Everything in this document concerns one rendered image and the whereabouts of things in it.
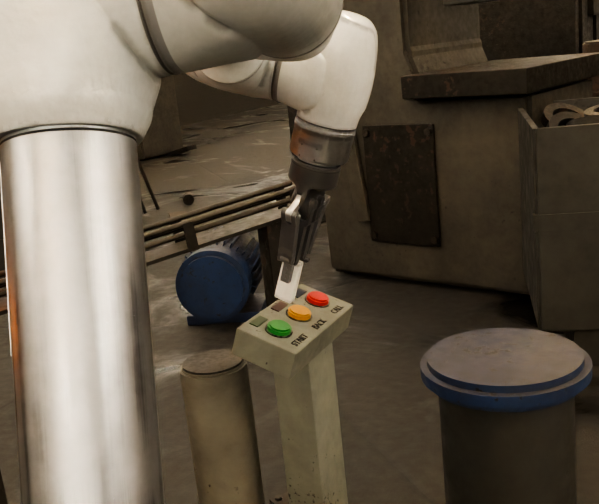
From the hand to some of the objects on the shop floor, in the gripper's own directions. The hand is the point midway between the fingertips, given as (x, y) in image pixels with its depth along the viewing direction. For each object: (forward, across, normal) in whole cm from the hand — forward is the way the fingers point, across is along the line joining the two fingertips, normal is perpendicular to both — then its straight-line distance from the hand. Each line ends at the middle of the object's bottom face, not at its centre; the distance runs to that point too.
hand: (288, 279), depth 128 cm
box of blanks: (+47, -184, +73) cm, 204 cm away
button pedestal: (+66, -7, +21) cm, 69 cm away
